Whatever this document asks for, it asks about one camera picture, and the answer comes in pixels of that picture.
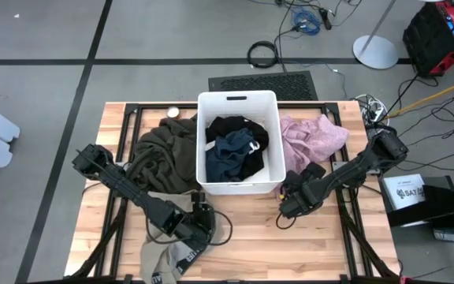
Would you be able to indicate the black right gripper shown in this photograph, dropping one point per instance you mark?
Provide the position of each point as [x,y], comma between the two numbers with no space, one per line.
[302,197]

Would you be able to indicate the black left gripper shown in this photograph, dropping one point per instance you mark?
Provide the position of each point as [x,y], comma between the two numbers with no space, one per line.
[203,223]

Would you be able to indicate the beige garment with black band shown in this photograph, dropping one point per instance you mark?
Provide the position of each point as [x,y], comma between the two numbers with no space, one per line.
[160,256]

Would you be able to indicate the pink woven garment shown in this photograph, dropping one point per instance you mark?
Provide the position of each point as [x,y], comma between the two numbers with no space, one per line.
[309,138]

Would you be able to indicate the navy blue garment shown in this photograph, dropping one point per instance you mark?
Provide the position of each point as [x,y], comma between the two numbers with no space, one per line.
[227,158]

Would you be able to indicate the dark olive green garment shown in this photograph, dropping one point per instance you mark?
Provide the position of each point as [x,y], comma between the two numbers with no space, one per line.
[160,158]

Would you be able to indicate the large black garment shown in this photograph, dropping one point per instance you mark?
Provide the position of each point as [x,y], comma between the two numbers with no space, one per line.
[227,126]

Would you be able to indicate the white plastic laundry basket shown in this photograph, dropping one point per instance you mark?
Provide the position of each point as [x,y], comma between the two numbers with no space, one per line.
[219,106]

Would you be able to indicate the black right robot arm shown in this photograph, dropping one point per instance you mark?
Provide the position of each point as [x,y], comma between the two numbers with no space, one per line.
[353,171]

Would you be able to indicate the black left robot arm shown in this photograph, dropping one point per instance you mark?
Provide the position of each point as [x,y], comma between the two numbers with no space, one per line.
[132,193]

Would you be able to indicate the white printed box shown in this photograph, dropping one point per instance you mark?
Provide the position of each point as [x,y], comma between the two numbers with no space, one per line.
[402,189]

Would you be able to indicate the white power strip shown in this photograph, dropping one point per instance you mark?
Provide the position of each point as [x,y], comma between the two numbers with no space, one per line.
[374,114]

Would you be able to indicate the black perforated floor panel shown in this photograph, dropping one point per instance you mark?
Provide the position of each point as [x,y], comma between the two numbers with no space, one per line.
[290,84]

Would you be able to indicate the small round cream tin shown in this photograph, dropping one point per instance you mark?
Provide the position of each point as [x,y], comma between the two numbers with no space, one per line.
[173,112]

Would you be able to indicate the black cart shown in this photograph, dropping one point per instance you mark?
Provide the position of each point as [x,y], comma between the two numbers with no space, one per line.
[440,203]

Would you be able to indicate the round grey stand base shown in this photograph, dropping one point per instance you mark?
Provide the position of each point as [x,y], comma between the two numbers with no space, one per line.
[374,51]

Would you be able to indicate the black power strip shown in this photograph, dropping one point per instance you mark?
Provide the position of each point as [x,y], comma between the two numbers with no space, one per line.
[325,19]

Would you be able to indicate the red and black case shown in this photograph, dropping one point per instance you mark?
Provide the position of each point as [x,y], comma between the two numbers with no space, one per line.
[428,39]

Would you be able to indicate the black metal table frame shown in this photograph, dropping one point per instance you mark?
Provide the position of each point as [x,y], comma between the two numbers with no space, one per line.
[152,105]

